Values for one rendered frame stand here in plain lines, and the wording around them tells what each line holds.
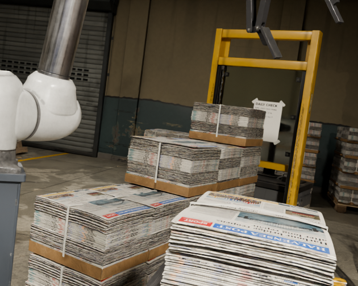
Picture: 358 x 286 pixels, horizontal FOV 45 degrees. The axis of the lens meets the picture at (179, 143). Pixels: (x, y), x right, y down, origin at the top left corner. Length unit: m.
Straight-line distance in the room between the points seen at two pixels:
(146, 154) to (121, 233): 0.60
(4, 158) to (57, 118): 0.21
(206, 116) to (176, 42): 6.26
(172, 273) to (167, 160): 1.26
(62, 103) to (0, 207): 0.36
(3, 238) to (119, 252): 0.49
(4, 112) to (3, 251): 0.38
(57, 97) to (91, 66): 7.89
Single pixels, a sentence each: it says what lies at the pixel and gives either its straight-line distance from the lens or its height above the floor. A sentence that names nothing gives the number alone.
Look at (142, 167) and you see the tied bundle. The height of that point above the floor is 0.93.
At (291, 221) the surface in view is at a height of 1.03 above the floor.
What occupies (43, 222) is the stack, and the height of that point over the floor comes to 0.74.
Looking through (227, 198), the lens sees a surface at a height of 1.03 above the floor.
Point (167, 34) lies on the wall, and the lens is 8.87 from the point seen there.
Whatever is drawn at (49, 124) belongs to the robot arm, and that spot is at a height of 1.13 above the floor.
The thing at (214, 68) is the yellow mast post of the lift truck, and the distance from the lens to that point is 3.20.
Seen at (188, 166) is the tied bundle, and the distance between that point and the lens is 1.97.
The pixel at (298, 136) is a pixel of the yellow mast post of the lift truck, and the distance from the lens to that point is 2.94.
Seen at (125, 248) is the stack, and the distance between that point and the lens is 1.65.
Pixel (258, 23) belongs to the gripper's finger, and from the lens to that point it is 0.93.
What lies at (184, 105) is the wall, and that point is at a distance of 8.63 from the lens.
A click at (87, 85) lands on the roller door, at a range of 9.24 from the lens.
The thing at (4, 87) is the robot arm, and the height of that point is 1.23.
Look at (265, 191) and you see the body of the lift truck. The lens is 3.19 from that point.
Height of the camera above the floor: 1.23
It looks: 4 degrees down
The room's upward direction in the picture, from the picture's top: 7 degrees clockwise
